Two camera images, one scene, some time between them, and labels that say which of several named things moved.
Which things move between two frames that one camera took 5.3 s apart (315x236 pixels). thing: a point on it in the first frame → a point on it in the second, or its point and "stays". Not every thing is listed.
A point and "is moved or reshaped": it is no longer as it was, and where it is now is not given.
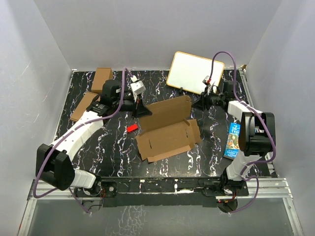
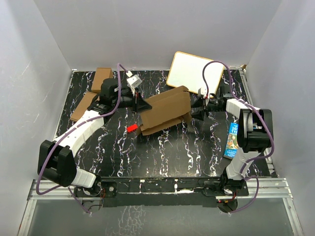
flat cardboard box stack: x=82 y=105 stays
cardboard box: x=168 y=130 is moved or reshaped
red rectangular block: x=132 y=128 stays
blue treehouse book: x=232 y=146 stays
